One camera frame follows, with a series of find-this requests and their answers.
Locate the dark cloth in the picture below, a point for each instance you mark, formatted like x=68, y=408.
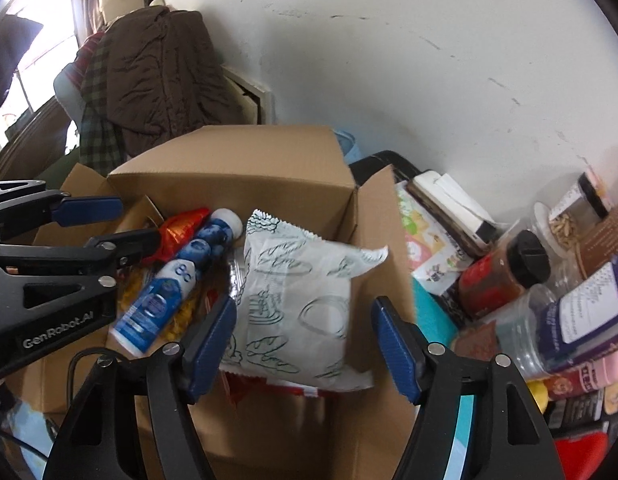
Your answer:
x=14, y=60

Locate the clear jar red contents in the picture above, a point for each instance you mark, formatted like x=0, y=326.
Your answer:
x=524, y=330

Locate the white bread-print packet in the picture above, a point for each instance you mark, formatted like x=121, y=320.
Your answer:
x=289, y=310

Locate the light blue plastic tub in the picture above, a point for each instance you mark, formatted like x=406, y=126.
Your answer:
x=348, y=145

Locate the blue floral tablecloth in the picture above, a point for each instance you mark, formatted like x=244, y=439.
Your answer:
x=431, y=315

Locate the brown quilted jacket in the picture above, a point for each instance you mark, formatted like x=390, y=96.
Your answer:
x=164, y=75

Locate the red canister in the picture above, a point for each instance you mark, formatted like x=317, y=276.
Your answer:
x=584, y=455

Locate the blue white tube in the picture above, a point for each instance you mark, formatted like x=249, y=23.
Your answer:
x=154, y=305

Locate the large red snack packet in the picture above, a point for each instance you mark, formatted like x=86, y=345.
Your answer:
x=299, y=391

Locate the red spice jar black lid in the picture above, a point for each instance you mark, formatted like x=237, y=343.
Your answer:
x=499, y=275

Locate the clear jar brown label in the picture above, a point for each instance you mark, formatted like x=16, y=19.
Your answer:
x=609, y=240

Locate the pink jar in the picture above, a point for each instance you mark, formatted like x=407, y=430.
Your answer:
x=609, y=372

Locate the small red snack packet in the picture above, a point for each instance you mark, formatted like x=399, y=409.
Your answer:
x=181, y=230

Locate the clear jar purple label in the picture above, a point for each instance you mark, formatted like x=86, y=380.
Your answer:
x=594, y=300

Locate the grey cushion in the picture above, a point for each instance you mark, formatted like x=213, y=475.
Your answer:
x=69, y=90

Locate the cardboard box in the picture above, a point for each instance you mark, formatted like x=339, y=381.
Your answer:
x=239, y=170

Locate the white framed panel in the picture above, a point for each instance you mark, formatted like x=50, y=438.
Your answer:
x=249, y=92

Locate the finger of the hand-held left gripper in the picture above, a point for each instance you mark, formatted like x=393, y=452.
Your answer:
x=129, y=246
x=89, y=210

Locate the green plaid cloth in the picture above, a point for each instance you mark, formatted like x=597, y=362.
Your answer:
x=96, y=125

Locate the black tray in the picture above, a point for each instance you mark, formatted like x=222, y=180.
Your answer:
x=379, y=165

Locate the clear jar pale seeds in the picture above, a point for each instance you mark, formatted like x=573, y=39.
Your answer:
x=559, y=225

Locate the white flat box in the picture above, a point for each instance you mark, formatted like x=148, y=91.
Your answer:
x=464, y=205

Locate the brown curtain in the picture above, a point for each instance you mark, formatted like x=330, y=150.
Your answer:
x=81, y=5

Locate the red striped cloth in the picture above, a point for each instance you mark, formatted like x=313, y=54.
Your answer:
x=86, y=55

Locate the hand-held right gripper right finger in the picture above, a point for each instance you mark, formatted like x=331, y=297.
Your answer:
x=396, y=350

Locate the colourful print packet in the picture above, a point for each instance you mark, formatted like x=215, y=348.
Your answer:
x=429, y=250

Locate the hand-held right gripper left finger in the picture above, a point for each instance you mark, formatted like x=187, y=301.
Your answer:
x=209, y=350

